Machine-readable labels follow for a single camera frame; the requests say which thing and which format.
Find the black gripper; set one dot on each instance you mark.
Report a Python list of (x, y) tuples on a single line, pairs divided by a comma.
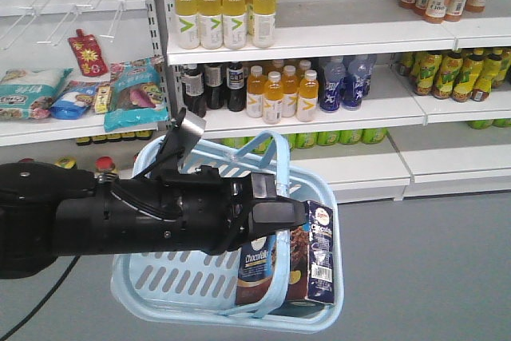
[(201, 211)]

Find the light blue plastic basket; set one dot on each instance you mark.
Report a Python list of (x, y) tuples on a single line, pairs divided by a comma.
[(195, 288)]

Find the dark blue cookie box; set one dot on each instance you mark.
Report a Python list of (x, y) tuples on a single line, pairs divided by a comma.
[(311, 279)]

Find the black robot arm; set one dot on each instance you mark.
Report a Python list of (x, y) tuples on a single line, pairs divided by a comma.
[(48, 212)]

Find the white supermarket shelving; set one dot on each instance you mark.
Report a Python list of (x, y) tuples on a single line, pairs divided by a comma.
[(429, 151)]

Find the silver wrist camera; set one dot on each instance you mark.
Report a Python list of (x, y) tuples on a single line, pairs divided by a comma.
[(184, 133)]

